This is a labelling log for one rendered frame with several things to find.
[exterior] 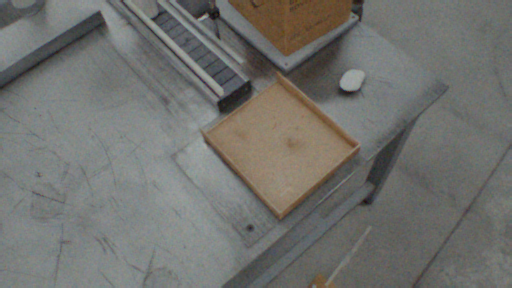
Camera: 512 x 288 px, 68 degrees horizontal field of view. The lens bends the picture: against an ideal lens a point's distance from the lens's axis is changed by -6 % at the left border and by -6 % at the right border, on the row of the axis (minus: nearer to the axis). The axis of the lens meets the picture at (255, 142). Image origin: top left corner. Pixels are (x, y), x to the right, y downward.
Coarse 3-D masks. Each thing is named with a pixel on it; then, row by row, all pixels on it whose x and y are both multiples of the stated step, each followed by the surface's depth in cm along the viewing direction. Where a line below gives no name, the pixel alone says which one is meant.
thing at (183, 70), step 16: (112, 0) 128; (160, 0) 123; (128, 16) 123; (176, 16) 119; (144, 32) 119; (192, 32) 115; (160, 48) 115; (176, 64) 111; (192, 80) 108; (208, 96) 105; (240, 96) 107
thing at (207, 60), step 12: (120, 0) 124; (132, 12) 124; (168, 12) 120; (144, 24) 121; (156, 24) 118; (168, 24) 117; (180, 24) 117; (156, 36) 115; (168, 36) 115; (180, 36) 114; (192, 36) 114; (168, 48) 115; (192, 48) 112; (204, 48) 111; (180, 60) 112; (204, 60) 109; (216, 60) 109; (216, 72) 107; (228, 72) 106; (228, 84) 104; (240, 84) 104
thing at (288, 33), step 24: (240, 0) 115; (264, 0) 103; (288, 0) 94; (312, 0) 100; (336, 0) 106; (264, 24) 111; (288, 24) 101; (312, 24) 107; (336, 24) 114; (288, 48) 109
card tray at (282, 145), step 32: (256, 96) 107; (288, 96) 107; (224, 128) 103; (256, 128) 102; (288, 128) 102; (320, 128) 101; (256, 160) 98; (288, 160) 97; (320, 160) 97; (256, 192) 92; (288, 192) 93
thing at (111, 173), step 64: (64, 64) 119; (128, 64) 117; (256, 64) 113; (320, 64) 112; (384, 64) 110; (0, 128) 109; (64, 128) 107; (128, 128) 106; (192, 128) 104; (384, 128) 100; (0, 192) 99; (64, 192) 98; (128, 192) 97; (192, 192) 95; (320, 192) 93; (0, 256) 90; (64, 256) 89; (128, 256) 89; (192, 256) 88; (256, 256) 87
